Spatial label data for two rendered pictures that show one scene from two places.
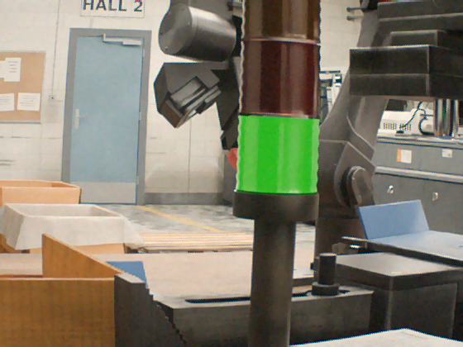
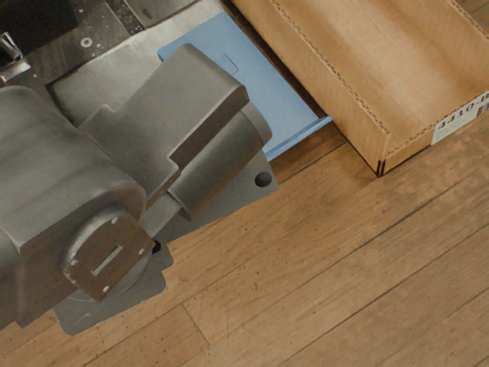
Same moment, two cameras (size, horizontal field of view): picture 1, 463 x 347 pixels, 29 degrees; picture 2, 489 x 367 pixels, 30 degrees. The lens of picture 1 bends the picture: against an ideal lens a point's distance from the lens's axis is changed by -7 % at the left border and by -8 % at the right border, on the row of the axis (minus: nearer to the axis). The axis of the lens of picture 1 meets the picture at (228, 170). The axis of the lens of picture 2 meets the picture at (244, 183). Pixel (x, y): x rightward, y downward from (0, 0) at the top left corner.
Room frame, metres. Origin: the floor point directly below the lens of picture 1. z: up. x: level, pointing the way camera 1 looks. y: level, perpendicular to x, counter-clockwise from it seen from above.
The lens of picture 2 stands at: (1.20, 0.06, 1.56)
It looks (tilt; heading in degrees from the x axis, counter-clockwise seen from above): 63 degrees down; 179
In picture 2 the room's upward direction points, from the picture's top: 6 degrees counter-clockwise
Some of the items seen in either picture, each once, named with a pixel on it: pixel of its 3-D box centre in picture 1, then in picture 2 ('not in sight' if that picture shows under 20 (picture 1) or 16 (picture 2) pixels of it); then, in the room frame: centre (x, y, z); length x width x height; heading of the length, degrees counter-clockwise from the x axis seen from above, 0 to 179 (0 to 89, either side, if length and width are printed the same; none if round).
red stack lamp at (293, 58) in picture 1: (280, 78); not in sight; (0.45, -0.02, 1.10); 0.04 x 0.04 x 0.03
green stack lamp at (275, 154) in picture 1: (278, 154); not in sight; (0.45, -0.02, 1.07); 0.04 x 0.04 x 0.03
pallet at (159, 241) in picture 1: (195, 248); not in sight; (7.53, 0.23, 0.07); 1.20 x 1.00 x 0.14; 116
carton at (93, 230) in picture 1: (64, 262); not in sight; (4.32, 0.76, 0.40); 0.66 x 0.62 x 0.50; 25
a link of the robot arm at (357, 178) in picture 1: (339, 191); not in sight; (1.12, -0.13, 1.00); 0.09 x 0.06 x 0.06; 40
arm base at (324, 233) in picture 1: (340, 244); not in sight; (1.12, -0.14, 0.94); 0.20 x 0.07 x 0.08; 117
